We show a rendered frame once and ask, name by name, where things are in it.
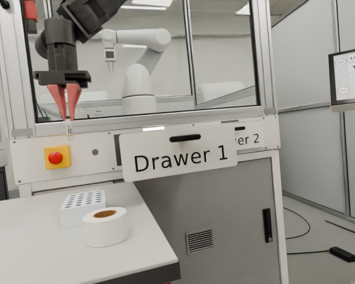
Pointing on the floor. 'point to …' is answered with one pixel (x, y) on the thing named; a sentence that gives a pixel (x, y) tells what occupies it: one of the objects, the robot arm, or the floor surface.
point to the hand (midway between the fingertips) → (67, 117)
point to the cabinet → (211, 217)
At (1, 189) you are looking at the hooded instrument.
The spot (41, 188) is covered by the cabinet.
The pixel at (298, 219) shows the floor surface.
